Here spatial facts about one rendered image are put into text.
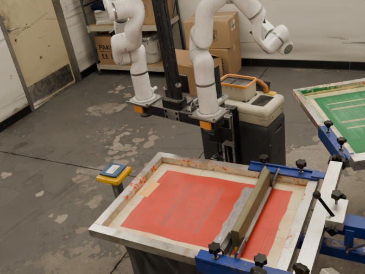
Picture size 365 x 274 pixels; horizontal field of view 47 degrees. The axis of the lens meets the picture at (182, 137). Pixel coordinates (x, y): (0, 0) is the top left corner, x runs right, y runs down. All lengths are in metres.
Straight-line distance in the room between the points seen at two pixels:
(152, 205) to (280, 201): 0.54
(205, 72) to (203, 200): 0.58
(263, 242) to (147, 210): 0.52
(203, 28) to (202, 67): 0.17
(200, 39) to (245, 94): 0.81
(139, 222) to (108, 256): 1.33
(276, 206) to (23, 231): 2.33
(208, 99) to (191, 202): 0.51
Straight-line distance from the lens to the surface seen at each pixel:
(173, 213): 1.76
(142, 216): 1.79
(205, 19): 1.88
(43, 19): 5.85
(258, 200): 1.66
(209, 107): 2.02
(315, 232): 1.51
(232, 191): 1.83
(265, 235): 1.62
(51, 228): 3.49
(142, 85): 2.28
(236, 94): 2.66
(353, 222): 1.57
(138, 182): 1.92
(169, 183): 1.93
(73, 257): 3.17
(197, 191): 1.85
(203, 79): 1.96
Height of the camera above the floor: 2.08
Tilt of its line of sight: 30 degrees down
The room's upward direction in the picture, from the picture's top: 10 degrees counter-clockwise
